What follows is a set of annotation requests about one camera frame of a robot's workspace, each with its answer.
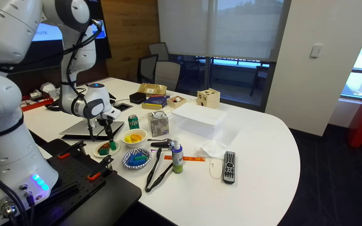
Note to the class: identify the table power outlet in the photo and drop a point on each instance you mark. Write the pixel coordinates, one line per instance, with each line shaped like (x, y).
(123, 106)

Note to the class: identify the yellow block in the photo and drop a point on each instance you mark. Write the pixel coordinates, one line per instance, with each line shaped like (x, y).
(128, 139)

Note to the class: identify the clear plastic bag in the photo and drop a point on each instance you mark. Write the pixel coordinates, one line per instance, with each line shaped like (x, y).
(211, 149)

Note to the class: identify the blue patterned paper plate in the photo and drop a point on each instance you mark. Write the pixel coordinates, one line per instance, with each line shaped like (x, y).
(127, 163)

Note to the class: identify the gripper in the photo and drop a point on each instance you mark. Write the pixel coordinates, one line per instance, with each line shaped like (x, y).
(105, 120)

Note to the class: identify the window with roller blind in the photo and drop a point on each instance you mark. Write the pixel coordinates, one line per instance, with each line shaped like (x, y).
(218, 28)

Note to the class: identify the blue block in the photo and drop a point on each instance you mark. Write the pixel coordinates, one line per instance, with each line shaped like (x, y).
(136, 162)

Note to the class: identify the patterned tissue box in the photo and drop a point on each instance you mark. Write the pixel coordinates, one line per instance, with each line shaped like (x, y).
(158, 124)

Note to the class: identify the white oval pad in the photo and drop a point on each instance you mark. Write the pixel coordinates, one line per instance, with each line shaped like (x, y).
(216, 169)

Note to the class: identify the orange ruler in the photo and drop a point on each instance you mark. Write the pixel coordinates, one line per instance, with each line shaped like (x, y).
(193, 158)

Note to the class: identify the white paper object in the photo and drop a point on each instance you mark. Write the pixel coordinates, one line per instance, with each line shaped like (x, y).
(47, 88)

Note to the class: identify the small black box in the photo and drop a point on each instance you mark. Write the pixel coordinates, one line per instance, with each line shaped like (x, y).
(137, 98)

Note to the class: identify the wall switch plate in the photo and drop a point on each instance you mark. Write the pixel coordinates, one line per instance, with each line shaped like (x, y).
(316, 51)

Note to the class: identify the red tray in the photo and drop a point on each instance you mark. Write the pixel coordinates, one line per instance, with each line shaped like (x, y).
(36, 103)

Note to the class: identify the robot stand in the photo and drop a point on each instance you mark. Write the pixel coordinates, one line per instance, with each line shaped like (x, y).
(83, 194)

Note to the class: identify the black tongs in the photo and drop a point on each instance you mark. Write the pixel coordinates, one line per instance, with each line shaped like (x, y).
(156, 169)

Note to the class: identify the blue book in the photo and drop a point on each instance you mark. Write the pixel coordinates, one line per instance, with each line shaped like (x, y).
(156, 102)

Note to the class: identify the green block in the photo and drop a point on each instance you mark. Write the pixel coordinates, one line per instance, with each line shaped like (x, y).
(103, 152)
(113, 146)
(140, 158)

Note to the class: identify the green soda can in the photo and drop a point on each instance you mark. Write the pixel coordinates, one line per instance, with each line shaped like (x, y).
(134, 122)

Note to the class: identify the metal spoon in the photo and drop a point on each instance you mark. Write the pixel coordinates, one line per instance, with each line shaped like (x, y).
(160, 140)

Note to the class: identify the wooden shape sorter box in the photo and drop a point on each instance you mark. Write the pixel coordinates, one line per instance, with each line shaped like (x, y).
(208, 98)

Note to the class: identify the row of office chairs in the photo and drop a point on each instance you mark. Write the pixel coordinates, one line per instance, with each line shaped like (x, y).
(167, 73)

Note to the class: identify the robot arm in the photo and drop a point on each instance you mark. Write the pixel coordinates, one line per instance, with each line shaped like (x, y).
(5, 131)

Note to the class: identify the purple green spray bottle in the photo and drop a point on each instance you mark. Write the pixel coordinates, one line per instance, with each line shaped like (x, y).
(177, 160)

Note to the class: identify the silver laptop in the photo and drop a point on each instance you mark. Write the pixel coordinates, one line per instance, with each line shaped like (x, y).
(77, 129)

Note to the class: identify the grey remote control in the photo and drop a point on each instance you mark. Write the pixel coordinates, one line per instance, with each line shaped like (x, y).
(229, 168)

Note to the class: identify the clear bin with white lid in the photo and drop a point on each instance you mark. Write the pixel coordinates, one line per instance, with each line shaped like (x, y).
(200, 117)

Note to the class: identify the black orange clamp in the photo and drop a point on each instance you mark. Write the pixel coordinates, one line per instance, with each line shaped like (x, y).
(71, 149)
(101, 168)

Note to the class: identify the wall screen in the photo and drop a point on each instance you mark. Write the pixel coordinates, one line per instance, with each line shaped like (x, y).
(47, 33)

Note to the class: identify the white plate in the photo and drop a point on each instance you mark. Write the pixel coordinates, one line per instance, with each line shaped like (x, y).
(97, 154)

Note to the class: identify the gold cardboard box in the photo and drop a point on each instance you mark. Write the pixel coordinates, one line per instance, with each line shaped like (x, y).
(152, 89)

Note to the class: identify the white bowl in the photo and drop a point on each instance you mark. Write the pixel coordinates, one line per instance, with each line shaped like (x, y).
(134, 142)

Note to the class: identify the small wooden tray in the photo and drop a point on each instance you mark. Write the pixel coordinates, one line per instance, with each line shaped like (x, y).
(176, 102)

